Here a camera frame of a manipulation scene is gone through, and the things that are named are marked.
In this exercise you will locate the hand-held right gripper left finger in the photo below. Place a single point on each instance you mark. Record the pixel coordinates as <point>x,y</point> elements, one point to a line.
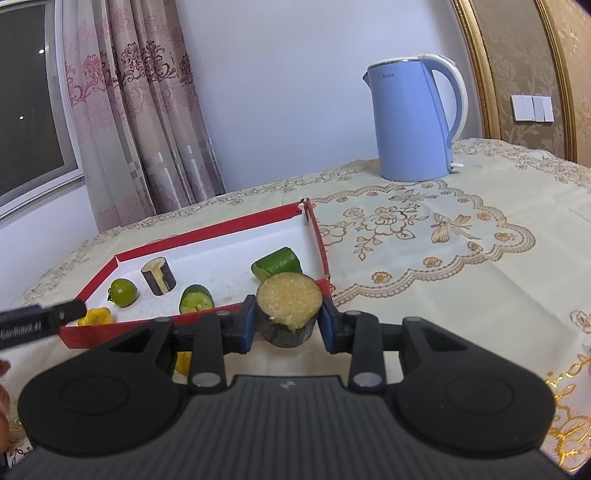
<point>249,323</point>

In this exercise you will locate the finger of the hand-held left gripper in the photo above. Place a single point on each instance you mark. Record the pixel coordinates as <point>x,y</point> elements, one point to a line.
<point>71,311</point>

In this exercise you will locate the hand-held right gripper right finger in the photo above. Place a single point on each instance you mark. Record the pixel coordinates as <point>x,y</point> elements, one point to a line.
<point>326,323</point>

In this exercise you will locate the dark eggplant piece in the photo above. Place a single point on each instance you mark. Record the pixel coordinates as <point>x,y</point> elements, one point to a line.
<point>288,295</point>
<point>159,276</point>

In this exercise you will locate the green tomato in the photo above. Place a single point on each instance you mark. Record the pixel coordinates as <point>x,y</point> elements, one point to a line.
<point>122,291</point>

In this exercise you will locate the green cucumber piece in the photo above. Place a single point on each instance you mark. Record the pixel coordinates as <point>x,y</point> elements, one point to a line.
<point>277,263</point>
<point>196,299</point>

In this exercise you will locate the red cardboard box tray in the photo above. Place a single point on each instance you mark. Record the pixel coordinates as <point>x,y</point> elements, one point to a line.
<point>221,263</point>

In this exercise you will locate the cream embroidered tablecloth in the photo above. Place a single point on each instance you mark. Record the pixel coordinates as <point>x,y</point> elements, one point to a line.
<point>438,286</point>

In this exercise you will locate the pink patterned curtain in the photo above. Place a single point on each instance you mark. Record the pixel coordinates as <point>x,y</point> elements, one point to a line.
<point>138,115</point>

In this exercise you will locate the blue electric kettle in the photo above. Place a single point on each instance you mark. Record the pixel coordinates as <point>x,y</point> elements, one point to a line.
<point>406,129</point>

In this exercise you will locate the window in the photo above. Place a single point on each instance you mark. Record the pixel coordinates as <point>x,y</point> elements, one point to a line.
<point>23,92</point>

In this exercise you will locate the gold wall trim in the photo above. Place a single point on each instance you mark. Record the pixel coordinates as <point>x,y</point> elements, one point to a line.
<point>485,83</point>
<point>565,92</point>

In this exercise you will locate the white wall switch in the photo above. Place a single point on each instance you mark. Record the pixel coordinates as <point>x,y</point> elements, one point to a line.
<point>531,108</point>

